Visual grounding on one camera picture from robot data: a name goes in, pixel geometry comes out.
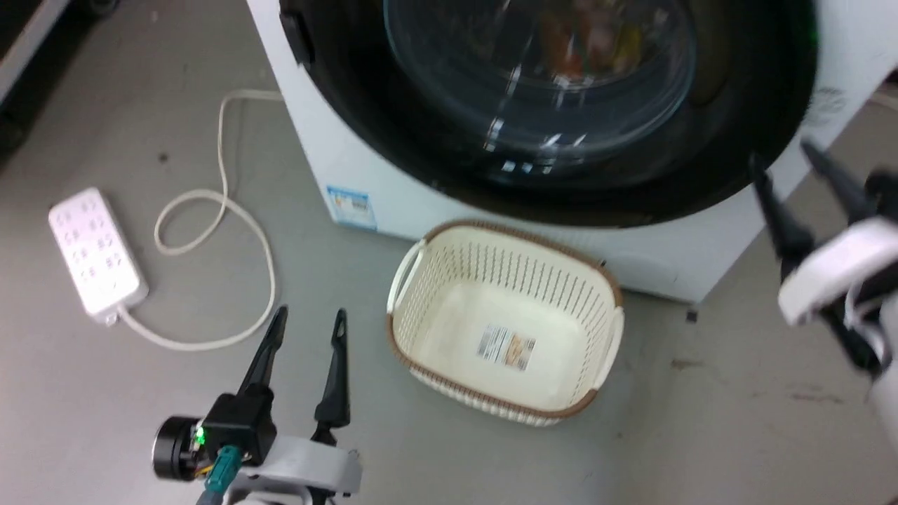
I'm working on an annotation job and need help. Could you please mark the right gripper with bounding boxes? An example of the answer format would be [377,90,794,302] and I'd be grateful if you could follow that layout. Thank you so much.
[749,142,898,328]

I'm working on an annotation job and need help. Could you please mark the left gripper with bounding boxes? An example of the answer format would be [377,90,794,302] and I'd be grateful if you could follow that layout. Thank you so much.
[153,305,363,505]

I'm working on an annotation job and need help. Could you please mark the black round washer door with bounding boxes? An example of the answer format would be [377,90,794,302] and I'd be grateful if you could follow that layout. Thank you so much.
[279,0,821,229]

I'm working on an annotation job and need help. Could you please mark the white front-load washing machine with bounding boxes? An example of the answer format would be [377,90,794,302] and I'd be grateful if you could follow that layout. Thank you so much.
[246,0,898,304]

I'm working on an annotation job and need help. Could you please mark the blue energy label sticker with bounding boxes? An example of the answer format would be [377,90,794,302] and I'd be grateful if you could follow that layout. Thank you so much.
[326,185,377,231]

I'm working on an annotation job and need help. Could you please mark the cream plastic laundry basket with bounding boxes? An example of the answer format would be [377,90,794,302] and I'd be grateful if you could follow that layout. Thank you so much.
[386,220,625,427]

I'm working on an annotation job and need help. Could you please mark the barcode sticker label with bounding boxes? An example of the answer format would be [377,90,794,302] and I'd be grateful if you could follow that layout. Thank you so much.
[477,324,537,372]

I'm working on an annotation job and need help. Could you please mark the white power strip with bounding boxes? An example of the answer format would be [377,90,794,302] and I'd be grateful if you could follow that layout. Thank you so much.
[48,187,149,327]

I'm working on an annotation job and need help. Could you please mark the colourful clothes inside drum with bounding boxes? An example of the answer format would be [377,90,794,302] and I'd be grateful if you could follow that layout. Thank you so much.
[533,0,653,81]

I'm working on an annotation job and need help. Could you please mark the dark cabinet with white edge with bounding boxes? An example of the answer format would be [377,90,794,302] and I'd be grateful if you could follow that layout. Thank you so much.
[0,0,121,163]

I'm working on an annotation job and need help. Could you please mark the green connector gripper cable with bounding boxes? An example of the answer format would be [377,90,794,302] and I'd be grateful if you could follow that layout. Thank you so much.
[195,445,244,505]

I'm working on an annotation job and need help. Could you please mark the white power strip cable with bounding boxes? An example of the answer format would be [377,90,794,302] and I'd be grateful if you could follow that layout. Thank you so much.
[116,90,285,351]

